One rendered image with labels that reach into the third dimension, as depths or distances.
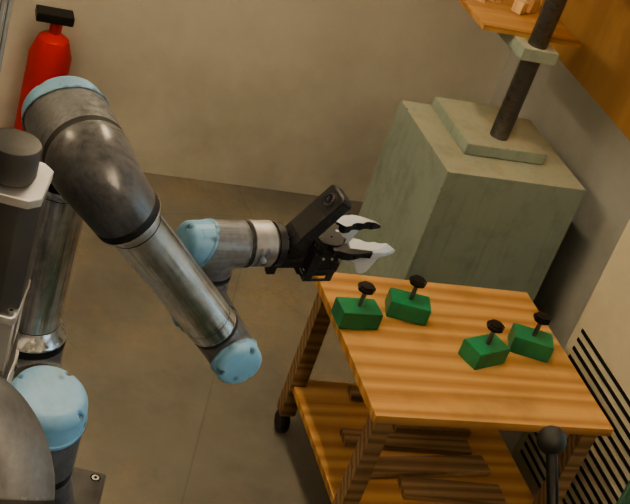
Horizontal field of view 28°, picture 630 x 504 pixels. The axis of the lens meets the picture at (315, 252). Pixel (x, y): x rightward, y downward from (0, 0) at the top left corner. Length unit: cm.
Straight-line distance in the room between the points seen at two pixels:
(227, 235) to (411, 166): 200
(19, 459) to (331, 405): 230
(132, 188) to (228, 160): 298
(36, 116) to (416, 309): 168
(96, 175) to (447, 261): 233
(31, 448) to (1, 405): 5
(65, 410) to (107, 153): 41
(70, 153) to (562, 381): 191
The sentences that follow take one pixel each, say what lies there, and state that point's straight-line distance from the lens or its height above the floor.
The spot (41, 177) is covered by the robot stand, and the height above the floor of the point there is 153.
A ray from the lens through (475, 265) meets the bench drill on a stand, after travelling 388.
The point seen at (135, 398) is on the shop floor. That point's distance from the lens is 352.
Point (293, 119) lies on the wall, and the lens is 456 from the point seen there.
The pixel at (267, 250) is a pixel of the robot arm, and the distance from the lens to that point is 193.
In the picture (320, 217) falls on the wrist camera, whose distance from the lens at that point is 195.
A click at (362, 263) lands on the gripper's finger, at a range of 203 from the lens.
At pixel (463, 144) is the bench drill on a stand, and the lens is 378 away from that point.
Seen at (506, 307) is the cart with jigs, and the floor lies 53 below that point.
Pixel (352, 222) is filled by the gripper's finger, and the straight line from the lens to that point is 205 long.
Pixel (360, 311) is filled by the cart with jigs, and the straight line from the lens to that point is 309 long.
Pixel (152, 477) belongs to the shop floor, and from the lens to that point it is 330.
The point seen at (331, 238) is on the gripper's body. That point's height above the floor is 124.
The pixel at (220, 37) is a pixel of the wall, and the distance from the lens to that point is 435.
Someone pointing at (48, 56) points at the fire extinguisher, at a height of 47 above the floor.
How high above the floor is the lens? 222
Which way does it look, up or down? 30 degrees down
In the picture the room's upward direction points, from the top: 20 degrees clockwise
